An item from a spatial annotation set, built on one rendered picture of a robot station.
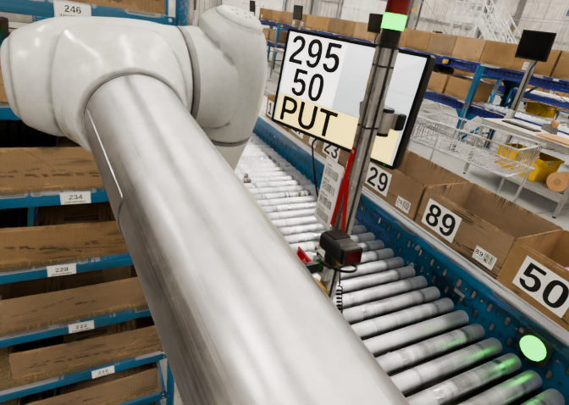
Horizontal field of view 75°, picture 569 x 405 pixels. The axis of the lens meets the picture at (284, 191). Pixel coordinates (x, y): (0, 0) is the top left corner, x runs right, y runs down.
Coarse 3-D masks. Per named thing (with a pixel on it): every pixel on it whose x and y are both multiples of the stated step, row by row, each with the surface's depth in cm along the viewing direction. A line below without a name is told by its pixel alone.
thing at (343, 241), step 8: (328, 232) 98; (336, 232) 99; (344, 232) 99; (320, 240) 100; (328, 240) 97; (336, 240) 95; (344, 240) 95; (352, 240) 96; (328, 248) 97; (336, 248) 93; (344, 248) 92; (352, 248) 93; (360, 248) 93; (328, 256) 100; (336, 256) 94; (344, 256) 92; (352, 256) 92; (360, 256) 94; (328, 264) 100; (336, 264) 99; (344, 264) 92
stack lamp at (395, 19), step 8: (392, 0) 79; (400, 0) 78; (408, 0) 79; (392, 8) 79; (400, 8) 79; (408, 8) 80; (384, 16) 81; (392, 16) 80; (400, 16) 80; (384, 24) 81; (392, 24) 80; (400, 24) 80
